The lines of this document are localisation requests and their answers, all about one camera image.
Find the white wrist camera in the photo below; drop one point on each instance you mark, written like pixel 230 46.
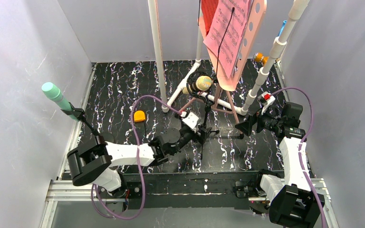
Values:
pixel 190 119
pixel 266 100

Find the pink sheet music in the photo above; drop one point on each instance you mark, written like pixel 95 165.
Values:
pixel 226 33

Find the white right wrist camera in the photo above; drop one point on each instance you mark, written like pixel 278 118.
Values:
pixel 266 100

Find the pink music stand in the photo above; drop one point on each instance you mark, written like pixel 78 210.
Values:
pixel 224 85

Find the orange tape measure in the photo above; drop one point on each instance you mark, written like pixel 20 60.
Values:
pixel 139 116

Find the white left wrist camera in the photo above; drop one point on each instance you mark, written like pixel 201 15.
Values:
pixel 190 119

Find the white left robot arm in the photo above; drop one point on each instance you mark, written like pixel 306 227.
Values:
pixel 91 162

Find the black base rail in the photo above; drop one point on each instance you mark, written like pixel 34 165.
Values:
pixel 202 190

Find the blue tube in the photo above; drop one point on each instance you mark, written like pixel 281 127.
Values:
pixel 282 27

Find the orange microphone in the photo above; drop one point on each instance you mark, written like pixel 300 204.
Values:
pixel 260 58

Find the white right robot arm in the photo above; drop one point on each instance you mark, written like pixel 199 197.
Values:
pixel 293 201

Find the white PVC pipe frame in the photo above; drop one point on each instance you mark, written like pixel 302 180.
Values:
pixel 279 44

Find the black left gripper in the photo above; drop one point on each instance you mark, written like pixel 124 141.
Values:
pixel 198 134

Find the red folder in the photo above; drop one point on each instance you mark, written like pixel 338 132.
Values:
pixel 208 8

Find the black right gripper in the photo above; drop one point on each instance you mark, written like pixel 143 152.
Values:
pixel 258 122

